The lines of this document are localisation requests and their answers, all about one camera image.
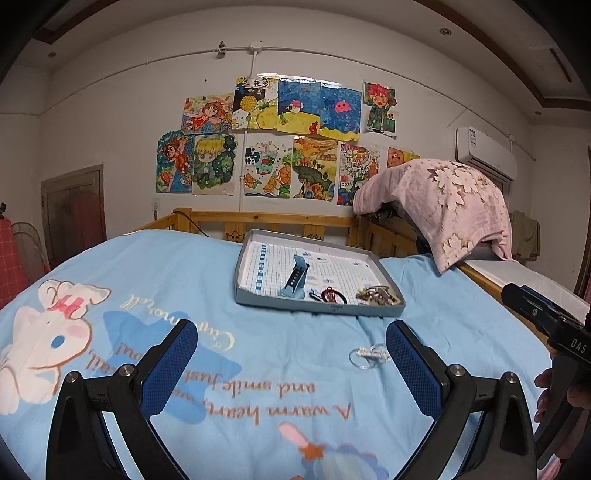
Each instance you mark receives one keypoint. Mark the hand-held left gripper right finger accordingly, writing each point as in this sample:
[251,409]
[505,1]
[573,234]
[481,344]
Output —
[406,364]

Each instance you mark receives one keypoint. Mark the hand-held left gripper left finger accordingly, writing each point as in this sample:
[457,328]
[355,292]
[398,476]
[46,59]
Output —
[168,364]

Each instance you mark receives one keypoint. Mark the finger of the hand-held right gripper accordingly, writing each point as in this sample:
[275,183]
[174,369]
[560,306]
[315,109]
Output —
[526,304]

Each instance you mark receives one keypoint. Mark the clear silver bangle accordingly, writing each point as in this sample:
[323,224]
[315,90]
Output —
[369,353]

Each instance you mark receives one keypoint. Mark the silver metal band watch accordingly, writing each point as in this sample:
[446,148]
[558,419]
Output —
[388,297]

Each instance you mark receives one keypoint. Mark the small black clip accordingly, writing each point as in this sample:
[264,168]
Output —
[315,296]

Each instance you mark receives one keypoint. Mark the grey cardboard tray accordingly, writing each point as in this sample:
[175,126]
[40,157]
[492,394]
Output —
[268,303]

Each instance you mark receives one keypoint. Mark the blue watch band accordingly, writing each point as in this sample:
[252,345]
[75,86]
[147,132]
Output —
[295,277]

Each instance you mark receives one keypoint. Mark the person's right hand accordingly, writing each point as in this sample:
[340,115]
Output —
[544,392]

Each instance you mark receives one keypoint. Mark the olive hanging clothes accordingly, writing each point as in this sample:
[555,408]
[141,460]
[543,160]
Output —
[526,235]

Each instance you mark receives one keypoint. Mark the light blue printed bedsheet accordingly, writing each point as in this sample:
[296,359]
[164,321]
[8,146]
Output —
[277,346]

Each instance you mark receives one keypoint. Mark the pink floral blanket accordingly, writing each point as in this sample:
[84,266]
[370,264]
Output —
[438,207]

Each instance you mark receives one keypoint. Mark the dark cloth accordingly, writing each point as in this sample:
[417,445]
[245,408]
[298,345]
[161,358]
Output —
[392,214]

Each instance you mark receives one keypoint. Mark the white air conditioner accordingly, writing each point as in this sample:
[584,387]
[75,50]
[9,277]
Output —
[485,154]

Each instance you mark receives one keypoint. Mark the brown wooden door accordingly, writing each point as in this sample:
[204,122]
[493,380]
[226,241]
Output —
[74,217]

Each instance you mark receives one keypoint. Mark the red checked cloth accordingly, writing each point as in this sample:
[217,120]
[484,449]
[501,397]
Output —
[11,263]

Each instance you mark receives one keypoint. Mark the white wall socket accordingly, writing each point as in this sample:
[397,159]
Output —
[155,205]

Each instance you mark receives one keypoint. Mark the group of colourful wall drawings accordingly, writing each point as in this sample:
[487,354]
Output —
[300,110]

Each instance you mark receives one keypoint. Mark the white wall junction box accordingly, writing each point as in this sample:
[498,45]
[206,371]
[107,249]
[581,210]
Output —
[255,46]

